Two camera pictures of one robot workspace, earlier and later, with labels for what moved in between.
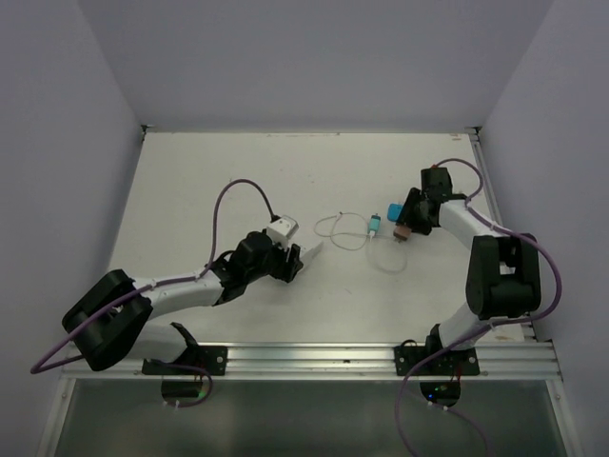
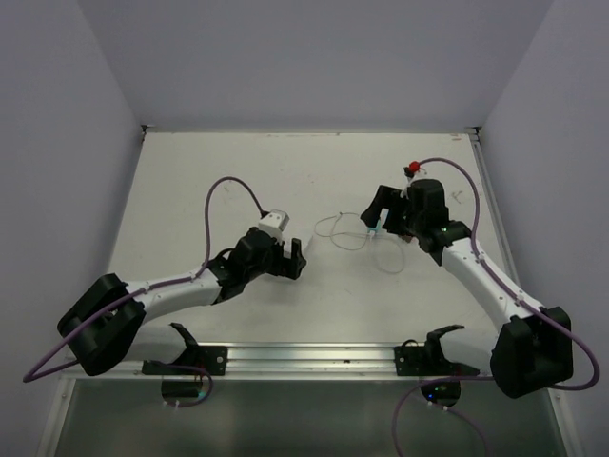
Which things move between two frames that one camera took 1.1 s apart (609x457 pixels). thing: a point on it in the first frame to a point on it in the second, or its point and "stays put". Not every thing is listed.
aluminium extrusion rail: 337,362 stays put
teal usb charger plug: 374,224 stays put
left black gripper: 286,269 stays put
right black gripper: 406,214 to 385,197
